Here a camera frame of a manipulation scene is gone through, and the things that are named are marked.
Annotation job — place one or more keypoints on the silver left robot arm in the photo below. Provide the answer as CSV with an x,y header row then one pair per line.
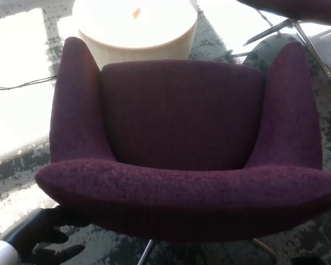
x,y
1,252

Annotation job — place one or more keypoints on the purple chair with metal legs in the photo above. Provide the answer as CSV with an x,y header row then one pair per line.
x,y
300,16

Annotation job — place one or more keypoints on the round beige side table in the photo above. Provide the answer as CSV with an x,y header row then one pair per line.
x,y
135,27

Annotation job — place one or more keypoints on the purple fabric armchair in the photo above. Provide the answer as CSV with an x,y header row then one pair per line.
x,y
182,132

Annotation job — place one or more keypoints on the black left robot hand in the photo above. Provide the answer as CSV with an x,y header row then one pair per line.
x,y
36,229

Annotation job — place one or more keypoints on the small orange item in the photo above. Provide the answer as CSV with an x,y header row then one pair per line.
x,y
136,13

